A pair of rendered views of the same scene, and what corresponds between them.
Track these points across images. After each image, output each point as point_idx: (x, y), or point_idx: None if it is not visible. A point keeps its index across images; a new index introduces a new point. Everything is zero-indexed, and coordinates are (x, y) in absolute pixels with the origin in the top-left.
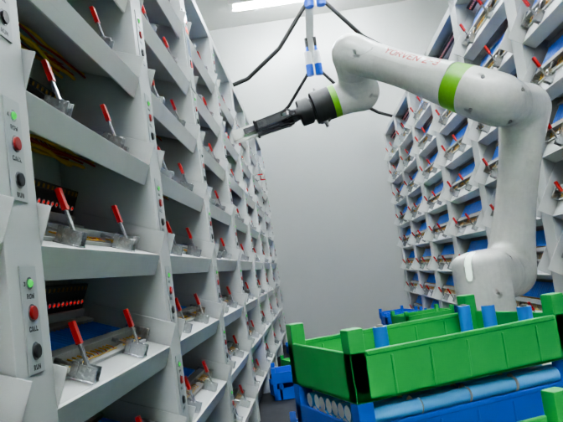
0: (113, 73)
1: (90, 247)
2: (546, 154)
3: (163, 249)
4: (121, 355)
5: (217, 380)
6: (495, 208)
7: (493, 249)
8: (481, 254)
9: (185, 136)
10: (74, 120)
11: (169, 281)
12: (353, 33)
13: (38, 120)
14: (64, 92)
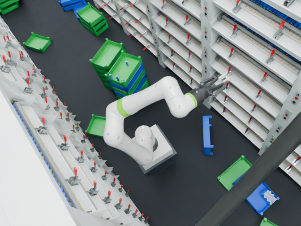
0: (186, 10)
1: (172, 31)
2: (132, 224)
3: (205, 60)
4: (188, 55)
5: (264, 135)
6: (138, 144)
7: (139, 136)
8: (139, 127)
9: (268, 68)
10: (162, 10)
11: (206, 67)
12: (162, 79)
13: (155, 6)
14: None
